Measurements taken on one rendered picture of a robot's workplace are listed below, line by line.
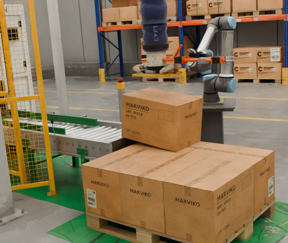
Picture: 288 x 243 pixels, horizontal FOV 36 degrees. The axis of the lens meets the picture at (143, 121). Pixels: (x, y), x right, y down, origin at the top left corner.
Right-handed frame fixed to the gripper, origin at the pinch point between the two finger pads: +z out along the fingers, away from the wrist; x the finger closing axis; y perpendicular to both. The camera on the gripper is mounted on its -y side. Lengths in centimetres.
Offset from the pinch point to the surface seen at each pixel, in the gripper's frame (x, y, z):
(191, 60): 0.1, -10.8, 16.5
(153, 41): 16.2, 21.3, 22.8
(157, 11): 40.6, 16.6, 20.4
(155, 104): -35, 17, 32
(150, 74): -11.2, 22.8, 27.7
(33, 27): 35, 132, 56
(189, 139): -69, -3, 12
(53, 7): 65, 334, -151
